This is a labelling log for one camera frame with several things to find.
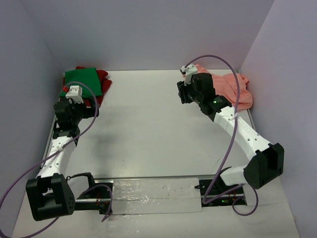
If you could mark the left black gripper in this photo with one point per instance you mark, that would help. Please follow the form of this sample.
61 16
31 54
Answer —
89 112

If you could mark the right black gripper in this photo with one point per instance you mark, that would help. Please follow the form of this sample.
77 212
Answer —
183 89

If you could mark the green t shirt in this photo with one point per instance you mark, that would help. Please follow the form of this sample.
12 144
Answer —
87 76

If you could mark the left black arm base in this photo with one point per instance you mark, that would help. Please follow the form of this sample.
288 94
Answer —
98 195

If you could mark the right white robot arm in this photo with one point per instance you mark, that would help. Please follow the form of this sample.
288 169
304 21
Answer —
266 160

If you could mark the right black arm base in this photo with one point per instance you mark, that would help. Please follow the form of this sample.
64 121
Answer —
225 194

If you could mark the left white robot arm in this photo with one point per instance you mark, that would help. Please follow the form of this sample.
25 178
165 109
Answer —
49 194

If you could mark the salmon pink t shirt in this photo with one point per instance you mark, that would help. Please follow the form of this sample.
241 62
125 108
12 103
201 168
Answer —
226 86

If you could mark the red t shirt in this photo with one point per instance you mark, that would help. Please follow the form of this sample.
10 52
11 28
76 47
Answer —
105 84

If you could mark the silver tape sheet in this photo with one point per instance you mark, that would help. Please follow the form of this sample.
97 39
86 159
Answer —
155 196

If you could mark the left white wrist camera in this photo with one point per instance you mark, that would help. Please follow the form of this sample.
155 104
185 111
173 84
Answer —
74 94

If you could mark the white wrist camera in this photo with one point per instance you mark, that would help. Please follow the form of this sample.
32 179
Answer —
188 72
74 94

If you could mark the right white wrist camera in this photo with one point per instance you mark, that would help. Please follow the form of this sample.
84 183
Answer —
188 72

